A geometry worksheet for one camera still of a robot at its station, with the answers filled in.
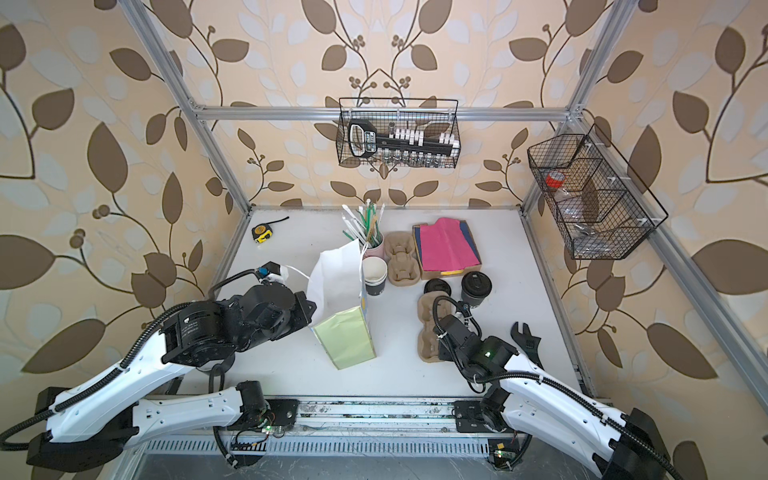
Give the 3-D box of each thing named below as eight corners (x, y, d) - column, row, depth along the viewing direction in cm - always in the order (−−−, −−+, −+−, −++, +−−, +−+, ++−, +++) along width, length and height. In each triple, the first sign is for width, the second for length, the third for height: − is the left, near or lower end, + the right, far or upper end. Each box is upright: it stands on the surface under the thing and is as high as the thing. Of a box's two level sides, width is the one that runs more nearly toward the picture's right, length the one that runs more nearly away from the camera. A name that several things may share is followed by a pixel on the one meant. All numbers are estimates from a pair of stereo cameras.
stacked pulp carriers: (390, 289, 98) (389, 282, 95) (382, 239, 112) (382, 231, 109) (422, 285, 99) (423, 278, 96) (411, 236, 113) (411, 228, 110)
